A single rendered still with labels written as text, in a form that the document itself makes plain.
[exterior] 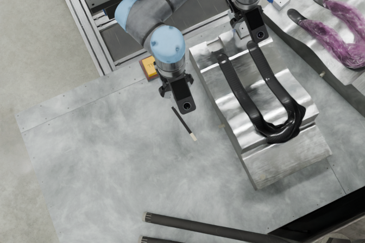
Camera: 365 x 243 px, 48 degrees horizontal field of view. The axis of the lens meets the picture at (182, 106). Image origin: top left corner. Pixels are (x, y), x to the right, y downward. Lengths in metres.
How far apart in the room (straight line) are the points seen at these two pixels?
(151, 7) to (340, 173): 0.81
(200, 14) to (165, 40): 1.27
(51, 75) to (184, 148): 1.23
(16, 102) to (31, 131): 0.97
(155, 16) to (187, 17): 1.20
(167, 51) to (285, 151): 0.58
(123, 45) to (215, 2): 0.53
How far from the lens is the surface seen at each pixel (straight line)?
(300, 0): 1.50
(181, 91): 1.06
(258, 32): 1.17
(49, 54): 2.44
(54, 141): 1.42
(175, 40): 0.90
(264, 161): 1.29
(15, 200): 2.32
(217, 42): 1.38
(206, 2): 2.20
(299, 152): 1.32
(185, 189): 1.33
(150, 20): 0.95
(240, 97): 1.30
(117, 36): 2.14
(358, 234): 1.43
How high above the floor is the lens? 2.12
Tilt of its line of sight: 75 degrees down
